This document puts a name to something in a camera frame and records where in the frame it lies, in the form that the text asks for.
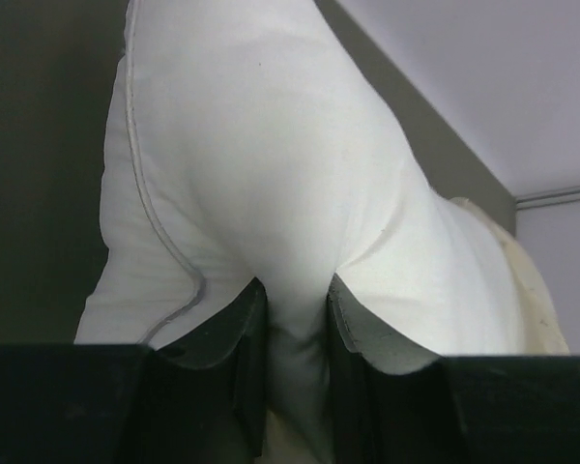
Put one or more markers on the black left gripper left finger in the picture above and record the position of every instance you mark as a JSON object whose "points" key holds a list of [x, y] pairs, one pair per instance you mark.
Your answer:
{"points": [[198, 400]]}

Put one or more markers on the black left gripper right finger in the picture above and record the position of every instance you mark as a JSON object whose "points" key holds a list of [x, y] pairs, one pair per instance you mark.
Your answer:
{"points": [[397, 402]]}

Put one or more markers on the cream pillowcase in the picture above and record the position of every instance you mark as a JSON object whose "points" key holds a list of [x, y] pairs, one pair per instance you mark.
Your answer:
{"points": [[543, 335]]}

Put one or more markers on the white pillow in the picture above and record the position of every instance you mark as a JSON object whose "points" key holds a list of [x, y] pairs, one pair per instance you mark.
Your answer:
{"points": [[242, 142]]}

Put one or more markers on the right aluminium corner post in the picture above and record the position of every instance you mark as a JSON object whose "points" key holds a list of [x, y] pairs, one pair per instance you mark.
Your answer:
{"points": [[548, 198]]}

